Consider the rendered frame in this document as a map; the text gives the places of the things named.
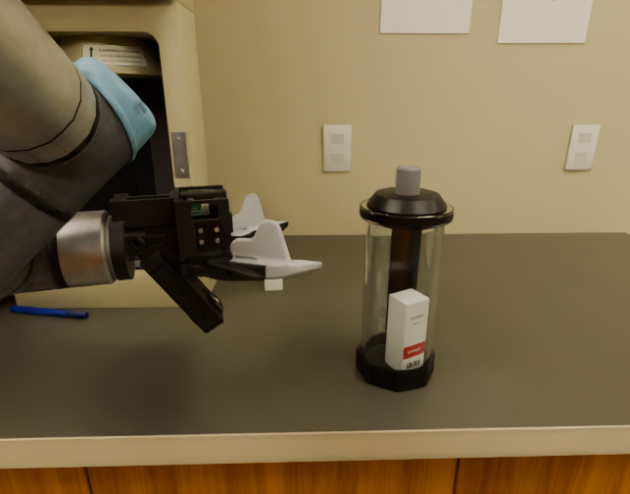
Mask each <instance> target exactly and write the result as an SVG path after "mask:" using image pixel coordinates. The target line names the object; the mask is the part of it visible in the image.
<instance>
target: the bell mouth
mask: <svg viewBox="0 0 630 494"><path fill-rule="evenodd" d="M59 46H60V47H61V49H62V50H63V51H64V52H65V53H66V55H67V56H68V57H69V58H70V59H71V61H72V62H73V63H74V62H76V61H77V60H78V59H80V58H82V57H92V58H94V59H96V60H98V61H100V62H101V63H103V64H104V65H105V66H107V67H108V68H109V69H110V70H111V71H113V72H114V73H115V74H116V75H117V76H118V77H119V78H159V77H163V76H162V67H161V59H160V57H159V55H158V54H157V52H156V50H155V48H154V46H153V44H152V42H151V41H150V40H146V39H142V38H135V37H126V36H114V35H68V36H63V37H62V38H61V41H60V45H59Z"/></svg>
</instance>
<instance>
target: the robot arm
mask: <svg viewBox="0 0 630 494"><path fill-rule="evenodd" d="M155 129H156V121H155V118H154V116H153V114H152V113H151V111H150V110H149V108H148V107H147V106H146V105H145V104H144V103H143V102H142V101H141V100H140V98H139V97H138V96H137V94H136V93H135V92H134V91H133V90H132V89H131V88H130V87H129V86H128V85H127V84H126V83H125V82H124V81H123V80H122V79H120V78H119V77H118V76H117V75H116V74H115V73H114V72H113V71H111V70H110V69H109V68H108V67H107V66H105V65H104V64H103V63H101V62H100V61H98V60H96V59H94V58H92V57H82V58H80V59H78V60H77V61H76V62H74V63H73V62H72V61H71V59H70V58H69V57H68V56H67V55H66V53H65V52H64V51H63V50H62V49H61V47H60V46H59V45H58V44H57V43H56V42H55V40H54V39H53V38H52V37H51V36H50V34H49V33H48V32H47V31H46V30H45V29H44V27H43V26H42V25H41V24H40V23H39V21H38V20H37V19H36V18H35V17H34V16H33V14H32V13H31V12H30V11H29V10H28V8H27V7H26V6H25V5H24V4H23V2H22V1H21V0H0V299H2V298H5V297H8V296H11V295H14V294H20V293H27V292H36V291H45V290H54V289H64V288H75V287H83V286H93V285H102V284H112V283H114V282H115V281H116V280H128V279H133V278H134V273H135V261H138V260H140V261H141V262H140V267H141V268H142V269H143V270H144V271H145V272H146V273H148V274H149V275H150V276H151V277H152V278H153V279H154V280H155V281H156V282H157V283H158V284H159V285H160V286H161V287H162V288H163V289H164V290H165V292H166V293H167V294H168V295H169V296H170V298H171V299H172V300H173V301H174V302H175V303H176V304H177V305H178V306H179V307H180V308H181V309H182V310H183V311H184V312H185V313H186V314H187V315H188V317H189V318H190V319H191V320H192V321H193V322H194V323H195V324H196V325H198V326H199V327H200V328H201V329H202V330H203V331H204V332H205V333H209V332H210V331H212V330H213V329H215V328H216V327H218V326H219V325H221V324H222V323H223V314H222V312H223V306H222V303H221V301H220V299H219V298H218V297H217V295H216V294H215V293H213V291H210V290H209V289H208V288H207V287H206V285H205V284H204V283H203V282H202V281H201V280H200V279H199V278H198V277H203V276H204V277H208V278H212V279H217V280H224V281H263V280H265V279H281V278H287V277H294V276H302V275H306V274H308V273H311V272H314V271H317V270H319V269H321V262H318V261H308V260H291V258H290V255H289V252H288V249H287V245H286V242H285V239H284V236H283V233H282V231H283V230H284V229H285V228H286V227H287V226H288V222H275V221H273V220H266V219H265V216H264V212H263V209H262V206H261V202H260V199H259V197H258V195H257V194H255V193H250V194H248V195H246V196H245V198H244V201H243V205H242V208H241V211H240V213H239V214H237V215H235V216H232V213H231V212H230V211H229V202H228V198H226V191H225V189H222V185H205V186H186V187H175V188H174V190H173V191H171V192H170V194H162V195H145V196H128V193H119V194H114V195H113V197H114V199H111V200H110V201H109V205H110V211H111V214H109V213H108V212H107V211H105V210H103V211H87V212H79V210H80V209H81V208H82V207H83V206H84V205H85V204H86V203H87V202H88V201H89V200H90V199H91V198H92V197H93V196H94V195H95V194H96V193H97V192H98V191H99V190H100V189H101V188H102V187H103V186H104V185H105V184H106V183H107V182H108V181H109V180H110V179H111V178H112V177H113V176H114V175H115V174H116V173H117V172H118V171H119V170H120V169H121V168H122V167H123V166H124V165H125V164H129V163H130V162H131V161H133V160H134V158H135V156H136V153H137V151H138V150H139V149H140V148H141V147H142V146H143V145H144V144H145V143H146V141H147V140H148V139H149V138H150V137H151V136H152V135H153V134H154V132H155ZM200 189H208V190H200ZM188 190H190V191H188ZM137 237H141V238H139V239H137Z"/></svg>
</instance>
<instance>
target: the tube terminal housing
mask: <svg viewBox="0 0 630 494"><path fill-rule="evenodd" d="M21 1H22V2H23V4H24V5H25V6H26V7H27V8H28V10H29V11H30V12H31V13H32V14H33V16H34V17H35V18H36V19H37V20H38V21H39V23H40V24H41V25H42V26H43V27H44V29H45V30H46V31H47V32H48V33H49V34H50V36H51V37H52V38H53V39H54V40H55V42H56V43H57V44H58V45H60V41H61V38H62V37H63V36H68V35H114V36H126V37H135V38H142V39H146V40H150V41H151V42H152V44H153V46H154V47H157V46H159V49H160V58H161V67H162V76H163V85H164V93H165V102H166V111H167V120H168V129H169V138H170V154H171V163H172V172H173V181H174V187H186V186H205V185H209V180H208V168H207V157H206V145H205V133H204V122H203V110H202V98H201V86H200V75H199V63H198V52H197V40H196V28H195V17H194V14H193V13H194V7H193V0H21ZM171 131H185V134H186V144H187V154H188V164H189V173H190V178H175V170H174V161H173V153H172V144H171V135H170V132H171ZM14 295H15V298H16V302H17V306H26V307H36V308H47V309H78V308H151V307H179V306H178V305H177V304H176V303H175V302H174V301H173V300H172V299H171V298H170V296H169V295H168V294H167V293H166V292H165V290H164V289H163V288H162V287H161V286H160V285H159V284H158V283H157V282H156V281H155V280H154V279H153V278H152V277H151V276H150V275H149V274H148V273H146V272H145V271H144V270H135V273H134V278H133V279H128V280H116V281H115V282H114V283H112V284H102V285H93V286H83V287H75V288H64V289H54V290H45V291H36V292H27V293H20V294H14Z"/></svg>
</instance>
